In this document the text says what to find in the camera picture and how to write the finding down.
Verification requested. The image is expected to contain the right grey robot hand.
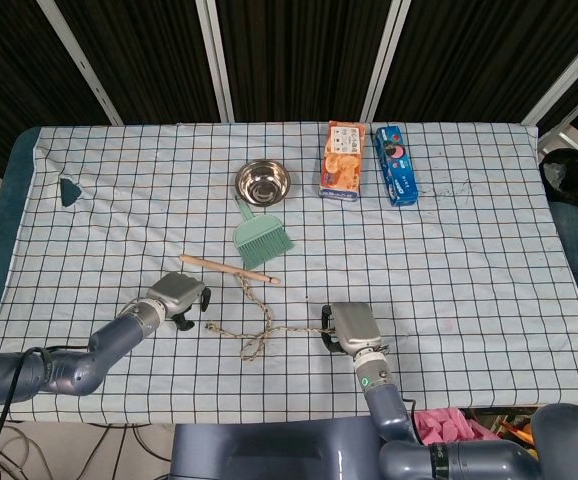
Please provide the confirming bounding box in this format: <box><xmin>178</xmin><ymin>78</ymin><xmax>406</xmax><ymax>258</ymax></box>
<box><xmin>320</xmin><ymin>302</ymin><xmax>395</xmax><ymax>357</ymax></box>

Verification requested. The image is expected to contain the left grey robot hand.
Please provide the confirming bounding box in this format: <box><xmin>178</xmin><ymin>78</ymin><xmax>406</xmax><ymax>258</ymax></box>
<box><xmin>146</xmin><ymin>272</ymin><xmax>213</xmax><ymax>332</ymax></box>

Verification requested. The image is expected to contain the braided jute rope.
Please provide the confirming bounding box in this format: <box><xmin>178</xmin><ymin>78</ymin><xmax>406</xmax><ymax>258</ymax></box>
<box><xmin>203</xmin><ymin>272</ymin><xmax>338</xmax><ymax>362</ymax></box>

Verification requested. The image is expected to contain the wooden stick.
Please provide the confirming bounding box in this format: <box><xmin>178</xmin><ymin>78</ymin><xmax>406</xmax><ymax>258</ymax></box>
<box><xmin>178</xmin><ymin>253</ymin><xmax>281</xmax><ymax>285</ymax></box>

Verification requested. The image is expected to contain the checked white tablecloth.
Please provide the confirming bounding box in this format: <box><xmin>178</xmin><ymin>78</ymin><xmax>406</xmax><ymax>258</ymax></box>
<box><xmin>0</xmin><ymin>122</ymin><xmax>578</xmax><ymax>426</ymax></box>

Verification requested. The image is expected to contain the green hand brush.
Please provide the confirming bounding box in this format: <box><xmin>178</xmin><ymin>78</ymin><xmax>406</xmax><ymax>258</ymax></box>
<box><xmin>232</xmin><ymin>195</ymin><xmax>295</xmax><ymax>270</ymax></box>

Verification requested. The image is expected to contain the pink cloth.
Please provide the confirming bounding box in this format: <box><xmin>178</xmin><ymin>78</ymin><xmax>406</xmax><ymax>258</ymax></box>
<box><xmin>413</xmin><ymin>407</ymin><xmax>500</xmax><ymax>446</ymax></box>

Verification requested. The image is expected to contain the stainless steel bowl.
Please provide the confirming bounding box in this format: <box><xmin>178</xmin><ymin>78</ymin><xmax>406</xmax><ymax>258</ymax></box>
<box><xmin>234</xmin><ymin>159</ymin><xmax>292</xmax><ymax>207</ymax></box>

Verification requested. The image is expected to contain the blue-grey robot torso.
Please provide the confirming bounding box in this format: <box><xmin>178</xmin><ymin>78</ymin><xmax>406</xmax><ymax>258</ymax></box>
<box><xmin>170</xmin><ymin>414</ymin><xmax>385</xmax><ymax>480</ymax></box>

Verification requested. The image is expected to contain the orange cracker box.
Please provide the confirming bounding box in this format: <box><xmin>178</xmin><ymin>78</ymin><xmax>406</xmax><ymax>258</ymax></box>
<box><xmin>317</xmin><ymin>120</ymin><xmax>369</xmax><ymax>203</ymax></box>

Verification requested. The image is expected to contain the blue Oreo box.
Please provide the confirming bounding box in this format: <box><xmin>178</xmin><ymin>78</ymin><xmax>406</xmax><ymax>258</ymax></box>
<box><xmin>373</xmin><ymin>124</ymin><xmax>420</xmax><ymax>208</ymax></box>

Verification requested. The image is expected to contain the orange plastic toy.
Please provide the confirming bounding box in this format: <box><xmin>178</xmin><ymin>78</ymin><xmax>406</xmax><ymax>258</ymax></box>
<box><xmin>498</xmin><ymin>417</ymin><xmax>535</xmax><ymax>441</ymax></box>

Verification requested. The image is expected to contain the teal table padding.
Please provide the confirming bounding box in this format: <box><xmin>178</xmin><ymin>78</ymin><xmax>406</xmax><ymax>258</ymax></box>
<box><xmin>0</xmin><ymin>125</ymin><xmax>82</xmax><ymax>351</ymax></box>

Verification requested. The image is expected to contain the black plastic bag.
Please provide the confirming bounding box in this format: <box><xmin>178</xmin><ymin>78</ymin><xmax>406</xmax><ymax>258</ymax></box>
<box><xmin>540</xmin><ymin>147</ymin><xmax>578</xmax><ymax>210</ymax></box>

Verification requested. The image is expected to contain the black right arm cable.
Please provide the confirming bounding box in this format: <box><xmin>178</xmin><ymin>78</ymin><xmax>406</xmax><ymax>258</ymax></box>
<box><xmin>398</xmin><ymin>397</ymin><xmax>421</xmax><ymax>444</ymax></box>

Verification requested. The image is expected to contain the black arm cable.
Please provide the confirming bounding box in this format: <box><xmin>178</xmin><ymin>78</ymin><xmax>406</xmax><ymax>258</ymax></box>
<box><xmin>398</xmin><ymin>397</ymin><xmax>421</xmax><ymax>444</ymax></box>
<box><xmin>0</xmin><ymin>344</ymin><xmax>90</xmax><ymax>480</ymax></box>

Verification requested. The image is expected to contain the black floor cable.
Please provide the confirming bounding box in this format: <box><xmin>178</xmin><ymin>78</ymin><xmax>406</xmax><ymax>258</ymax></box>
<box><xmin>83</xmin><ymin>423</ymin><xmax>173</xmax><ymax>474</ymax></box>

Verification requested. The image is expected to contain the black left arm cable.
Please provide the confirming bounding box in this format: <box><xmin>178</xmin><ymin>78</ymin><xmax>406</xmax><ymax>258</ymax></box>
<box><xmin>0</xmin><ymin>344</ymin><xmax>90</xmax><ymax>480</ymax></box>

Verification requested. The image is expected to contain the grey floor cable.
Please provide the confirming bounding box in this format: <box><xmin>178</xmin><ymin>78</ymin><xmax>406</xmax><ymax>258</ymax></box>
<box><xmin>0</xmin><ymin>424</ymin><xmax>35</xmax><ymax>480</ymax></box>

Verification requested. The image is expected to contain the white partition frame post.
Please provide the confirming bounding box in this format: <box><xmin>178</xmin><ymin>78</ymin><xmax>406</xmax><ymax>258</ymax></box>
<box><xmin>196</xmin><ymin>0</ymin><xmax>235</xmax><ymax>124</ymax></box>
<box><xmin>361</xmin><ymin>0</ymin><xmax>413</xmax><ymax>124</ymax></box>
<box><xmin>36</xmin><ymin>0</ymin><xmax>123</xmax><ymax>126</ymax></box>
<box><xmin>521</xmin><ymin>22</ymin><xmax>578</xmax><ymax>126</ymax></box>

